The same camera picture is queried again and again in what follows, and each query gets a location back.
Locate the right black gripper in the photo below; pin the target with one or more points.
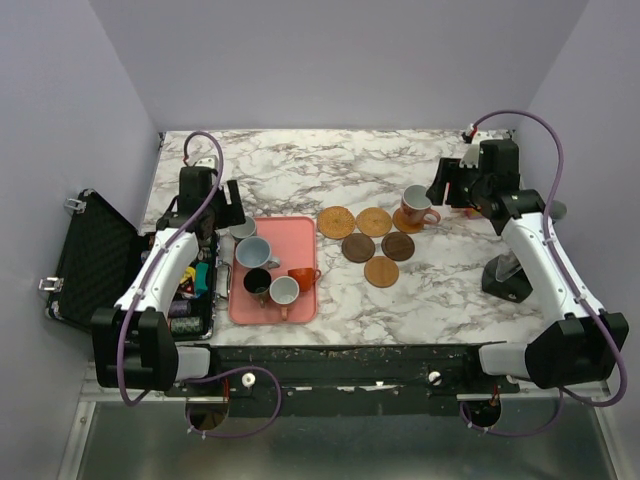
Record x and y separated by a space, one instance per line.
451 182

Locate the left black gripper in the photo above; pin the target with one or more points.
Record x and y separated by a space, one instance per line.
233 212

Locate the small white cup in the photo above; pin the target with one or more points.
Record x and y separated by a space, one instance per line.
245 230

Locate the pink mug white inside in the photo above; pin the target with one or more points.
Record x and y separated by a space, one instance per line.
416 208

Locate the light blue cup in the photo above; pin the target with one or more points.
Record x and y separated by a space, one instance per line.
256 252

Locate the light wood coaster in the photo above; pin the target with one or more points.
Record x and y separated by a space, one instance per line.
401 225
381 271

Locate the dark wood coaster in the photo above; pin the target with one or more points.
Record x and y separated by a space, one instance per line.
398 246
358 248

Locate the woven rattan coaster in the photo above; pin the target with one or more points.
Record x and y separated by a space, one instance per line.
336 222
374 222

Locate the white cup brown handle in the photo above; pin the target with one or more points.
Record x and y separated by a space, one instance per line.
284 291

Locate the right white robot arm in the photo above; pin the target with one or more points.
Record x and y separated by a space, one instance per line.
581 338

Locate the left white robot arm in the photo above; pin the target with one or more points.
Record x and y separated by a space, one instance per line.
132 342

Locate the black cup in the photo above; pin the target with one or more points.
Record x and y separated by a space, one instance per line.
256 283

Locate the orange red cup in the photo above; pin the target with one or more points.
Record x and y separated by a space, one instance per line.
305 277

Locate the pink plastic tray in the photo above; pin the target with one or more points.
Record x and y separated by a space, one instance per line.
293 241

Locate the black microphone stand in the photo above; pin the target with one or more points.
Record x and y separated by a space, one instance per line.
503 277

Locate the black grey microphone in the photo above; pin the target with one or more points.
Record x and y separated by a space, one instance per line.
557 211

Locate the black poker chip case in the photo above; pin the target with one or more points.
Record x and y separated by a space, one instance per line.
100 259

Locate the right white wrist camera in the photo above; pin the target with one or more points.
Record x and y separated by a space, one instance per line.
472 137

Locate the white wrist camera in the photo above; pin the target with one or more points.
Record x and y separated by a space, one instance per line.
211 162
472 137

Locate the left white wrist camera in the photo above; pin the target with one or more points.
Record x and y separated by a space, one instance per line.
211 162

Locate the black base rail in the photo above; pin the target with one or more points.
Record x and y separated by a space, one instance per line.
341 381

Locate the aluminium rail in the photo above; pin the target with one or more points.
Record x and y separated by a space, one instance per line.
590 390

